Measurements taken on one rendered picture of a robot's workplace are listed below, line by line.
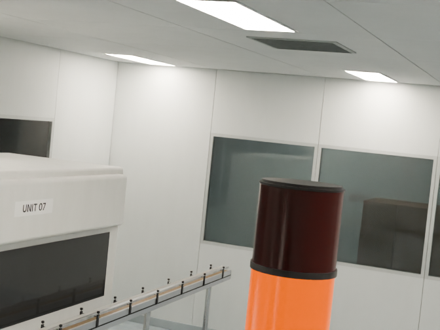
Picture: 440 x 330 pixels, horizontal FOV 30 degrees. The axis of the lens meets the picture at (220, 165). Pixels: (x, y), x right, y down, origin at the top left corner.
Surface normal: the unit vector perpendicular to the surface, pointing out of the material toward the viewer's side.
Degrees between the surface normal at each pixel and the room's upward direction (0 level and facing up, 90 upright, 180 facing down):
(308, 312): 90
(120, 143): 90
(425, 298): 90
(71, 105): 90
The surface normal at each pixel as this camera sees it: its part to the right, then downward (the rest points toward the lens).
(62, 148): 0.92, 0.11
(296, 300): 0.02, 0.05
